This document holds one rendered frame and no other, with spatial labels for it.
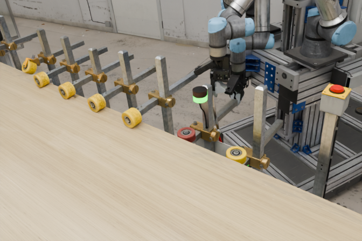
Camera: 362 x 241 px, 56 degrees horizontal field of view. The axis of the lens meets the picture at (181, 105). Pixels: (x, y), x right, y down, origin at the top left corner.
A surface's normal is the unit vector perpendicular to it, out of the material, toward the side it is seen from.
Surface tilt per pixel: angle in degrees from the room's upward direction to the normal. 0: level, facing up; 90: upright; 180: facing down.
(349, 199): 0
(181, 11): 90
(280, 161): 0
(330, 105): 90
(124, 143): 0
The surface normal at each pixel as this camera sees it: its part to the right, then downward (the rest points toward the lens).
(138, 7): -0.54, 0.48
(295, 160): -0.08, -0.84
